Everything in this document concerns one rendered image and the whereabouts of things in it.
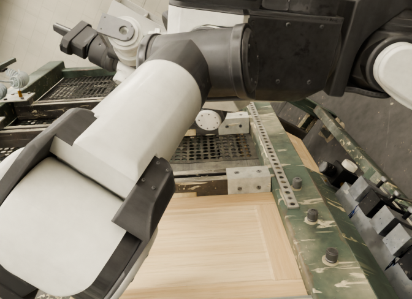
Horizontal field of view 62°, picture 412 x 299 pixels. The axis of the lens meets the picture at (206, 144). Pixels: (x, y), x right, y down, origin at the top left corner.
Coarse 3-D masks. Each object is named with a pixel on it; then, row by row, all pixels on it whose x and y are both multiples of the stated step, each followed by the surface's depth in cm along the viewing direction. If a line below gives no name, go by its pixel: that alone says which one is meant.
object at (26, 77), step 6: (12, 60) 168; (0, 66) 158; (6, 66) 163; (18, 72) 164; (24, 72) 165; (18, 78) 159; (24, 78) 162; (0, 84) 146; (12, 84) 161; (18, 84) 158; (24, 84) 161; (0, 90) 144; (6, 90) 148; (0, 96) 144
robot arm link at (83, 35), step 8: (80, 24) 99; (88, 24) 100; (72, 32) 97; (80, 32) 98; (88, 32) 99; (96, 32) 99; (64, 40) 95; (72, 40) 96; (80, 40) 96; (88, 40) 96; (96, 40) 95; (64, 48) 96; (72, 48) 97; (80, 48) 96; (88, 48) 97; (96, 48) 95; (104, 48) 95; (80, 56) 99; (88, 56) 97; (96, 56) 96; (96, 64) 99
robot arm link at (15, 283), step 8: (0, 264) 53; (0, 272) 54; (8, 272) 54; (0, 280) 55; (8, 280) 55; (16, 280) 55; (0, 288) 55; (8, 288) 55; (16, 288) 56; (24, 288) 56; (32, 288) 56; (0, 296) 56; (8, 296) 56; (16, 296) 56; (24, 296) 57; (32, 296) 58
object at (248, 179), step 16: (176, 176) 102; (192, 176) 101; (208, 176) 100; (224, 176) 99; (240, 176) 99; (256, 176) 98; (176, 192) 100; (208, 192) 100; (224, 192) 100; (240, 192) 100; (256, 192) 101
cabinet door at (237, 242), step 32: (160, 224) 91; (192, 224) 90; (224, 224) 89; (256, 224) 89; (160, 256) 81; (192, 256) 80; (224, 256) 80; (256, 256) 79; (288, 256) 78; (128, 288) 73; (160, 288) 72; (192, 288) 72; (224, 288) 71; (256, 288) 71; (288, 288) 71
